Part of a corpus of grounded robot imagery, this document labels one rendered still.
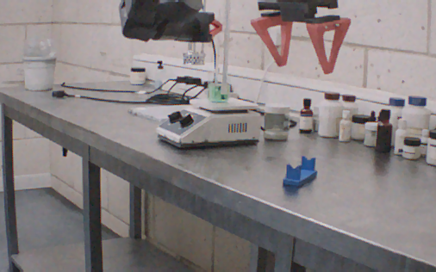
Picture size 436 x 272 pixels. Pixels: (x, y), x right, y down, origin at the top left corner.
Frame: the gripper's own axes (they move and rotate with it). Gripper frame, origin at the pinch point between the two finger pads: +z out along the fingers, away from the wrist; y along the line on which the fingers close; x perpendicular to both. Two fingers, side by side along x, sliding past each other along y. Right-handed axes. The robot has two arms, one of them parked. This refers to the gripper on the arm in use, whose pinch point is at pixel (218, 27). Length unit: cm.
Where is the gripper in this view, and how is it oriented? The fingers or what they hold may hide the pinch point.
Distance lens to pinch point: 150.7
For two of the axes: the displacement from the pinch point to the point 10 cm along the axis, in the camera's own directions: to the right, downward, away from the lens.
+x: -0.4, 9.8, 1.7
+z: 6.5, -1.0, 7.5
